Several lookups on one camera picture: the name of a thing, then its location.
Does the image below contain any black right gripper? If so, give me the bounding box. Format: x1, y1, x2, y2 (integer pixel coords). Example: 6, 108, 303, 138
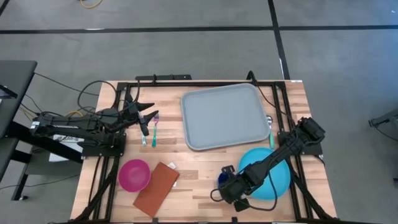
217, 165, 254, 203

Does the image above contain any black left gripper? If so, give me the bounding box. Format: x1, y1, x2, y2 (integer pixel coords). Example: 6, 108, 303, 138
123, 100, 160, 126

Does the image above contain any blue plastic cup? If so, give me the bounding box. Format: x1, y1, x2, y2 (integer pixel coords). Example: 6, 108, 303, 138
217, 171, 231, 189

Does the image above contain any spoon with green handle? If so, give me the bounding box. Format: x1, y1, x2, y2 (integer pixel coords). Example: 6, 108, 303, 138
266, 114, 275, 150

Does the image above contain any turquoise plastic plate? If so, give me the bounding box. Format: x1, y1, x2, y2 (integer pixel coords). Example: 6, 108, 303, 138
238, 147, 292, 201

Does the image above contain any pink plastic bowl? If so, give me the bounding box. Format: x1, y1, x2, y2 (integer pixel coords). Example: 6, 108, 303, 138
118, 159, 152, 193

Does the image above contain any orange cloth napkin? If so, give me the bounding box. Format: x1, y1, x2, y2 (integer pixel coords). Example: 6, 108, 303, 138
132, 161, 181, 218

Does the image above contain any grey plastic tray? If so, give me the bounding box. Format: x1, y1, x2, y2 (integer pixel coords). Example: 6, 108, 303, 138
180, 82, 271, 152

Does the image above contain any white printed paper sheet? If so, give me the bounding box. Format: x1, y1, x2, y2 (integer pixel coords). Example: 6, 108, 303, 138
49, 133, 84, 163

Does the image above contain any black desk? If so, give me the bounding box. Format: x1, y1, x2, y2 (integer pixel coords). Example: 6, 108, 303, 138
0, 60, 85, 202

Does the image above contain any fork with green handle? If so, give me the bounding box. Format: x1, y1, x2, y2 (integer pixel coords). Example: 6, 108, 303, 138
151, 111, 160, 148

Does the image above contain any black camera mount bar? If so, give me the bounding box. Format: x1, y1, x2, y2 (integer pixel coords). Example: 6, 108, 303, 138
135, 73, 193, 81

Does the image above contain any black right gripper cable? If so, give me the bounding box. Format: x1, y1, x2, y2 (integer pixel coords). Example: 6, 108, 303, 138
210, 174, 279, 213

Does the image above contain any black metal table frame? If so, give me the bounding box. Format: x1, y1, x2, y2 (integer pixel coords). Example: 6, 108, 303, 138
70, 80, 338, 224

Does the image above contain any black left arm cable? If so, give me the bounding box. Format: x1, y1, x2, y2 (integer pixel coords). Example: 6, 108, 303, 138
76, 80, 126, 110

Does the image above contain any black right arm feed cable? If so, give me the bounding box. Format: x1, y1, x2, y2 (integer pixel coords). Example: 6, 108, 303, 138
254, 81, 295, 125

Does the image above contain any black desk floor cable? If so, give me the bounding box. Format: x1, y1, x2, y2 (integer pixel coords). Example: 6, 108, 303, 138
33, 72, 100, 97

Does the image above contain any yellow floor cable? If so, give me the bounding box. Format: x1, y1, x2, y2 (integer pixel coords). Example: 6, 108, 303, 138
80, 0, 103, 9

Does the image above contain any black thin floor cable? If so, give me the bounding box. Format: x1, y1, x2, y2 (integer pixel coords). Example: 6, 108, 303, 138
0, 174, 80, 191

